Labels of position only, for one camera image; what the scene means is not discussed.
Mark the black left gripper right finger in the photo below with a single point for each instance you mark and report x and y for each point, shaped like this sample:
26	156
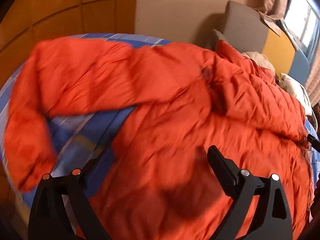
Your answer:
271	218

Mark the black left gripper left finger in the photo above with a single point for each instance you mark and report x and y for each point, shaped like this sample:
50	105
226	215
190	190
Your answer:
60	208

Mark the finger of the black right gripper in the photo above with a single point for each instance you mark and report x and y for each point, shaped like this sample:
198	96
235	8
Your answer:
315	143

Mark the orange quilted down jacket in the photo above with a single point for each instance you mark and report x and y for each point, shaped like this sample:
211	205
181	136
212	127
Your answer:
185	99

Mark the pink patterned right curtain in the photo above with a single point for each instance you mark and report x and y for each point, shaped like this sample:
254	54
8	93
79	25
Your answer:
312	84

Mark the white printed pillow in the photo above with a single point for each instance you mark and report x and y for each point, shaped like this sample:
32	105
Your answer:
297	90

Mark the blue plaid bed sheet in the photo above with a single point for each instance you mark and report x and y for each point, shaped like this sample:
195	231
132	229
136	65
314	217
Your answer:
76	139

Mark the cream quilted garment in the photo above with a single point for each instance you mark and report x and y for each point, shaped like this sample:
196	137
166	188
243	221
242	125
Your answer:
259	59

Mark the window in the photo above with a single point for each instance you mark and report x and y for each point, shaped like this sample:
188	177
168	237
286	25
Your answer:
303	25

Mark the grey yellow blue headboard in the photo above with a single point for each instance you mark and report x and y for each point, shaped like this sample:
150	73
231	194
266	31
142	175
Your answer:
244	29

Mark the wooden wardrobe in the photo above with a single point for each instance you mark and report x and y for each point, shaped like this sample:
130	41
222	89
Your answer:
28	22

